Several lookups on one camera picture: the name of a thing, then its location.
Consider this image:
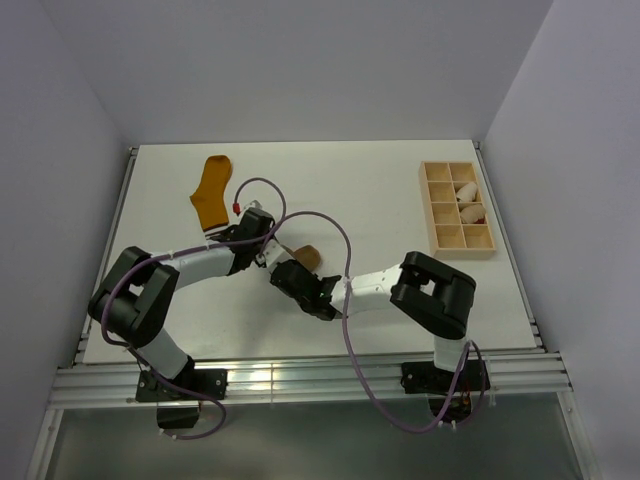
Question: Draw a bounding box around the brown sock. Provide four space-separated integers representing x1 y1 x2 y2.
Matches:
285 245 322 272

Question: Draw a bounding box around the mustard striped sock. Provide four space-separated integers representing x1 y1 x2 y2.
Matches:
190 155 233 233

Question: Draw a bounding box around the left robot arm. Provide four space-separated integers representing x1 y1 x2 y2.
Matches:
88 207 275 399

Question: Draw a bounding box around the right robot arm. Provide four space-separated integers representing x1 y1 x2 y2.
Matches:
265 251 476 390

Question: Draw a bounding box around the wooden compartment box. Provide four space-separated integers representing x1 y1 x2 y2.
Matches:
418 162 496 260

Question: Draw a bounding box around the lower rolled cream sock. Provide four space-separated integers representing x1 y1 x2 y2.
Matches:
459 203 486 225

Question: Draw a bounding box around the rolled cream sock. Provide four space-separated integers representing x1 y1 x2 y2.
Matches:
459 203 486 225
456 182 478 203

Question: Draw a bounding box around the upper rolled cream sock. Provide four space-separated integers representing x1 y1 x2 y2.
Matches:
456 182 478 203

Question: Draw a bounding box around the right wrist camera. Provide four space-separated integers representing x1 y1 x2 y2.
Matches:
256 240 289 271

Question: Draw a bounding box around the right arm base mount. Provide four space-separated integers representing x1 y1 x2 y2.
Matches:
400 359 491 424

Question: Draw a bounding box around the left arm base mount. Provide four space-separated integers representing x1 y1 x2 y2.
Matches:
134 369 228 439

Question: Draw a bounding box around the aluminium frame rail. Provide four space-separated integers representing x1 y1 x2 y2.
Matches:
47 350 572 410

